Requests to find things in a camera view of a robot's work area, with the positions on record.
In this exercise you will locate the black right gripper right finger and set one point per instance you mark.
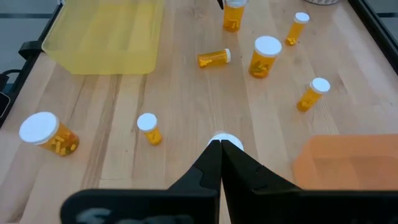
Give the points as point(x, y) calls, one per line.
point(295, 205)

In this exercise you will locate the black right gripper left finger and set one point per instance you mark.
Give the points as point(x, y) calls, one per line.
point(140, 205)

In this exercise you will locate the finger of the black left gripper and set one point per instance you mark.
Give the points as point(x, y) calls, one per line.
point(220, 3)

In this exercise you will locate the small orange pill bottle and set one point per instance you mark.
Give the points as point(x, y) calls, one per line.
point(311, 96)
point(213, 58)
point(146, 122)
point(295, 31)

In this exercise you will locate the orange translucent plastic bin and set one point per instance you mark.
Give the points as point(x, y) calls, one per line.
point(348, 161)

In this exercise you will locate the yellow translucent plastic bin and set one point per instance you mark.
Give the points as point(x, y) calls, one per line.
point(102, 37)

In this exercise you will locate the succulent in white patterned pot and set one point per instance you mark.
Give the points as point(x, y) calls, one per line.
point(321, 2)

